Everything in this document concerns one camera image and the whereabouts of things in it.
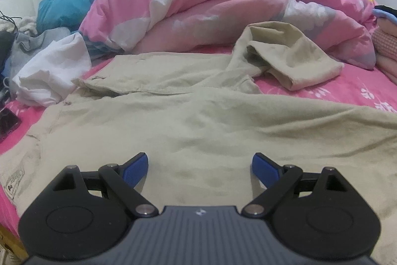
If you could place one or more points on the pink floral bed blanket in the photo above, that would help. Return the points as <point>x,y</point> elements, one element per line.
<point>341,88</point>

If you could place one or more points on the khaki pants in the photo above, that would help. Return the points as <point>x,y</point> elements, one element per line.
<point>198,116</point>

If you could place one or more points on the cream knitted cloth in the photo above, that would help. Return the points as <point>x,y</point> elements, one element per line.
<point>28,24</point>

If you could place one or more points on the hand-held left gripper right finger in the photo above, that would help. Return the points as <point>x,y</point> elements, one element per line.
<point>263,170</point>

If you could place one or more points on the pink checked folded garment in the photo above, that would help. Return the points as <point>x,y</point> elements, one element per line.
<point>387,43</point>

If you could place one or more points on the dark cloth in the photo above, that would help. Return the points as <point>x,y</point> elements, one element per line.
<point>4,44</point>

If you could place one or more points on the grey cloth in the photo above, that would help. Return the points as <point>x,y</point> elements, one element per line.
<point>37,38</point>

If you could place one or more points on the black folded garment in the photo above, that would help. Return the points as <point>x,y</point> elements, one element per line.
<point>387,9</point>

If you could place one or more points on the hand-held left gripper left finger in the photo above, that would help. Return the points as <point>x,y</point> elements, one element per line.
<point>136,170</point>

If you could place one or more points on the black smartphone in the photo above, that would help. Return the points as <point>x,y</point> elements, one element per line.
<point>7,123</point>

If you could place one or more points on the white cloth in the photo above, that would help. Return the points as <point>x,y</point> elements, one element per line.
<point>49,72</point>

